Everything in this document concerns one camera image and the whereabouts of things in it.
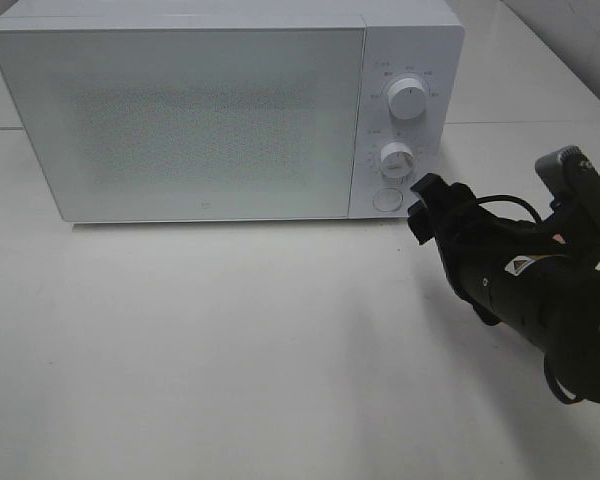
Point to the upper white power knob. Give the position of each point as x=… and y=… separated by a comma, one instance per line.
x=407, y=97

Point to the lower white timer knob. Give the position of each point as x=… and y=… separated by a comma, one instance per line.
x=396, y=160

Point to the white microwave oven body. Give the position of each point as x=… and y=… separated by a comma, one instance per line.
x=422, y=38

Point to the white microwave door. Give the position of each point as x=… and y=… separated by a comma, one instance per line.
x=138, y=126

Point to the round white door-release button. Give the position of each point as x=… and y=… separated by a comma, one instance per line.
x=388, y=200

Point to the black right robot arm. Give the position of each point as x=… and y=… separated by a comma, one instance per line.
x=540, y=278

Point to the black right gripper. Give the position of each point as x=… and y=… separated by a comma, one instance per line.
x=463, y=230

